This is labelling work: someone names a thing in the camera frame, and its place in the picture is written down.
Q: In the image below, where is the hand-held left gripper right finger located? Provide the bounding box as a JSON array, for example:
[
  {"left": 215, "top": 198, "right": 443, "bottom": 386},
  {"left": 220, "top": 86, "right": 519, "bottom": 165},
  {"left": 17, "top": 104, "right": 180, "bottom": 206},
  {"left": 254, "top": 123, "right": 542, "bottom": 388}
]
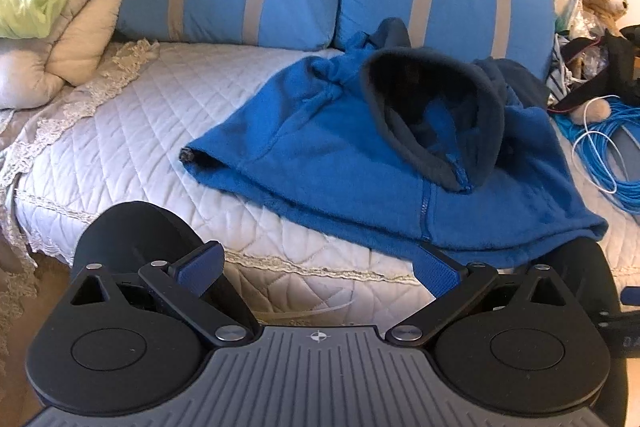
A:
[{"left": 385, "top": 243, "right": 572, "bottom": 349}]

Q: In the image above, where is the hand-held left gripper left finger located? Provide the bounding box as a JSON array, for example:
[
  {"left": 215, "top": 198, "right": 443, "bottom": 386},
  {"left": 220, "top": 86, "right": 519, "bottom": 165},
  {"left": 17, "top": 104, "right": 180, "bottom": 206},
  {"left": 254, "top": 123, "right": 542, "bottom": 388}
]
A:
[{"left": 71, "top": 242, "right": 254, "bottom": 349}]

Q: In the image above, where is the blue fleece jacket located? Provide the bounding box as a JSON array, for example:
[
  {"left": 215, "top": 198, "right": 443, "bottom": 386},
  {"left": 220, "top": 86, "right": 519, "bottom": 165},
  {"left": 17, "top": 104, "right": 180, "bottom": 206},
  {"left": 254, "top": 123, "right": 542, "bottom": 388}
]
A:
[{"left": 180, "top": 18, "right": 610, "bottom": 268}]

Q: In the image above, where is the white quilted bedspread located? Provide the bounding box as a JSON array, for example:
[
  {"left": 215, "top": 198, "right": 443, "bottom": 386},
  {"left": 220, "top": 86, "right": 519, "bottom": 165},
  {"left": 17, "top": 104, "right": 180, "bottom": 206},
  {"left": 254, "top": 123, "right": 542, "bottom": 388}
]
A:
[{"left": 0, "top": 38, "right": 640, "bottom": 333}]

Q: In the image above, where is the beige fuzzy plush ball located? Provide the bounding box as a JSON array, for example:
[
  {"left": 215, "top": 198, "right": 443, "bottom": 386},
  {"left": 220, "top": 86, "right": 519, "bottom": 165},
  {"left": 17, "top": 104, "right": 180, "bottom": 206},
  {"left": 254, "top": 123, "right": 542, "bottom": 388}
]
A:
[{"left": 569, "top": 98, "right": 612, "bottom": 126}]

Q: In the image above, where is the black and white striped cloth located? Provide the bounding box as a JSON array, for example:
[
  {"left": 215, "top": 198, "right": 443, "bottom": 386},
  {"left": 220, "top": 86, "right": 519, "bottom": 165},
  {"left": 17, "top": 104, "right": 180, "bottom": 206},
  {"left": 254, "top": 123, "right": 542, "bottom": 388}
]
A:
[{"left": 546, "top": 34, "right": 573, "bottom": 108}]

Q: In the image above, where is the plain beige comforter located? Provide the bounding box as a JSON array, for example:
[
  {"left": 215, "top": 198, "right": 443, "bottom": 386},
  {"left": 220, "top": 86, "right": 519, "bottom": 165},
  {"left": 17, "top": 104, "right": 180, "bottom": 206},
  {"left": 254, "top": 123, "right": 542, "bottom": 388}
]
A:
[{"left": 0, "top": 0, "right": 127, "bottom": 110}]

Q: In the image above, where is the black bag with red piping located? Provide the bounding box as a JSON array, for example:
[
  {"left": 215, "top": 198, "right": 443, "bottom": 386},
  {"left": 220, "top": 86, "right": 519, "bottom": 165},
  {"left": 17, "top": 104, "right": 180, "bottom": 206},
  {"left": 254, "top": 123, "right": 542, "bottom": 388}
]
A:
[{"left": 546, "top": 24, "right": 640, "bottom": 116}]

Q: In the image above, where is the white cable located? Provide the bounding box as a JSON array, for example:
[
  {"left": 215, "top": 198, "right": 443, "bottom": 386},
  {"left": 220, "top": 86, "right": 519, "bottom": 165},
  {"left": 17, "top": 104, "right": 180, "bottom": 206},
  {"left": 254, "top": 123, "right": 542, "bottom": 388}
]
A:
[{"left": 570, "top": 129, "right": 626, "bottom": 195}]

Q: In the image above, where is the blue cable coil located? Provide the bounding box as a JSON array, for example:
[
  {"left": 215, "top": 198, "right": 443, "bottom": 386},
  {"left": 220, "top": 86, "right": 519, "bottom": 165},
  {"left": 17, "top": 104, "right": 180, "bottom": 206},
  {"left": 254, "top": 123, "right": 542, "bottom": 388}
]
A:
[{"left": 554, "top": 99, "right": 640, "bottom": 214}]

